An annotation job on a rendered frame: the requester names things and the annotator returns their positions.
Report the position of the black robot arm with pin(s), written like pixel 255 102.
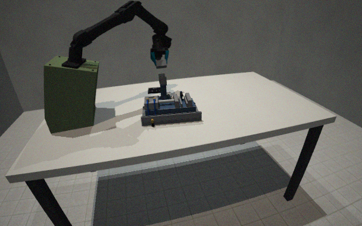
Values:
pixel 85 37

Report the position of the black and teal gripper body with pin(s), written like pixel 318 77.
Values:
pixel 158 49

